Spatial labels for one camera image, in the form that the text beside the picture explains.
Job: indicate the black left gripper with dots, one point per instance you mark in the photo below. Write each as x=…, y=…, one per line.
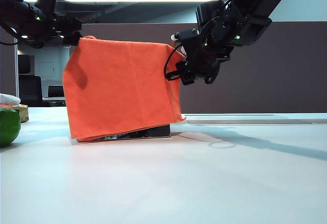
x=66, y=28

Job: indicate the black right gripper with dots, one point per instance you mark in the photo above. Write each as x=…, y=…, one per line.
x=207, y=60

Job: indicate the orange microfibre cloth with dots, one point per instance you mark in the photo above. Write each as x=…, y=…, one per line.
x=120, y=88

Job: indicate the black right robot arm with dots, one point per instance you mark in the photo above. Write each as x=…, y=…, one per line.
x=255, y=12

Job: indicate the box under cloth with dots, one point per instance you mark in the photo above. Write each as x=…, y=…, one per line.
x=158, y=131

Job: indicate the black background screen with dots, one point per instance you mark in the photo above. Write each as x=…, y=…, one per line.
x=26, y=64

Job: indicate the dark background laptop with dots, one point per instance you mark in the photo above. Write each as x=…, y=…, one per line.
x=56, y=91

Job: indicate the narrow grey partition panel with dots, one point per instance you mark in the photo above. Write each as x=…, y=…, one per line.
x=9, y=68

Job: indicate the black office chair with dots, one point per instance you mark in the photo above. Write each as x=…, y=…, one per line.
x=30, y=91

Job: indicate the wide grey partition panel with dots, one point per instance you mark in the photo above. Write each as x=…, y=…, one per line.
x=255, y=94

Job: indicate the white tissue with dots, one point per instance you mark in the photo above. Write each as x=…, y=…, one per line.
x=9, y=99

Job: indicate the gold tissue box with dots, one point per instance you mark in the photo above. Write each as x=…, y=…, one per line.
x=22, y=113

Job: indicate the green apple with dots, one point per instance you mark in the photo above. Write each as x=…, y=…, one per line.
x=7, y=127

